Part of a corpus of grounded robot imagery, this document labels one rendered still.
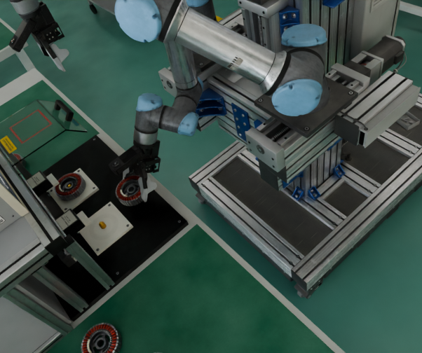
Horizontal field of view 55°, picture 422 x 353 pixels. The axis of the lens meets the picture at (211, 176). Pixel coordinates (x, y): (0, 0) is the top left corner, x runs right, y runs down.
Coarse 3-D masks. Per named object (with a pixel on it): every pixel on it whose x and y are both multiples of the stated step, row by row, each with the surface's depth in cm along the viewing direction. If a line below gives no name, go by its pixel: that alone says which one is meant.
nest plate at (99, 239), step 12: (108, 204) 146; (96, 216) 143; (108, 216) 142; (120, 216) 141; (84, 228) 141; (96, 228) 140; (108, 228) 139; (120, 228) 138; (96, 240) 137; (108, 240) 136; (96, 252) 134
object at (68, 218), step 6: (60, 216) 128; (66, 216) 128; (72, 216) 127; (78, 216) 132; (84, 216) 132; (60, 222) 127; (66, 222) 126; (72, 222) 126; (78, 222) 126; (84, 222) 130; (90, 222) 130; (66, 228) 125; (72, 228) 126; (78, 228) 127; (72, 234) 127; (66, 252) 131
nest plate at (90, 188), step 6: (84, 174) 157; (90, 180) 155; (90, 186) 153; (96, 186) 152; (54, 192) 155; (84, 192) 152; (90, 192) 151; (54, 198) 153; (78, 198) 150; (84, 198) 150; (60, 204) 150; (66, 204) 150; (72, 204) 149; (78, 204) 149; (66, 210) 148
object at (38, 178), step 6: (36, 174) 142; (42, 174) 142; (30, 180) 141; (36, 180) 140; (42, 180) 140; (48, 180) 143; (54, 180) 144; (36, 186) 139; (42, 186) 140; (48, 186) 141; (54, 186) 144; (36, 192) 140; (42, 192) 141
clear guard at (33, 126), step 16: (16, 112) 143; (32, 112) 141; (48, 112) 139; (64, 112) 145; (0, 128) 139; (16, 128) 137; (32, 128) 135; (48, 128) 134; (64, 128) 132; (80, 128) 137; (0, 144) 133; (16, 144) 132; (32, 144) 130; (16, 160) 127
